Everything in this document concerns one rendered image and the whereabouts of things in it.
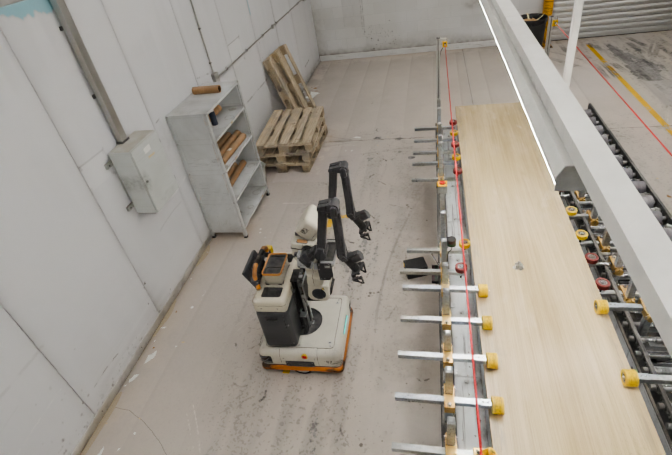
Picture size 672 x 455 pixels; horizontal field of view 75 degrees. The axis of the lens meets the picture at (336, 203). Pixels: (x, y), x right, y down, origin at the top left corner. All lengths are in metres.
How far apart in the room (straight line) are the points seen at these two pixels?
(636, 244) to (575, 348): 1.86
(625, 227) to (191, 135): 4.10
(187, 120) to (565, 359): 3.68
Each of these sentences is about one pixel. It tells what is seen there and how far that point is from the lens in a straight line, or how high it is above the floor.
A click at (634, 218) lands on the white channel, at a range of 1.04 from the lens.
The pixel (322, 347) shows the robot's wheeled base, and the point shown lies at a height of 0.28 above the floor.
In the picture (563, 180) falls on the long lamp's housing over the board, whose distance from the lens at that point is 1.35.
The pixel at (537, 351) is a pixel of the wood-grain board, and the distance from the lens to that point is 2.73.
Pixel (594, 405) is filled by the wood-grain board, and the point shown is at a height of 0.90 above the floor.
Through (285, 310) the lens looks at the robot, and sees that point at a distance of 3.23.
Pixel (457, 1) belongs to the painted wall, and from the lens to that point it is 10.19.
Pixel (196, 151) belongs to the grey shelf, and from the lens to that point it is 4.71.
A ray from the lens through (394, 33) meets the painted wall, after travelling 10.33.
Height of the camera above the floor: 3.05
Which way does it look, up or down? 35 degrees down
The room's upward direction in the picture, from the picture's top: 10 degrees counter-clockwise
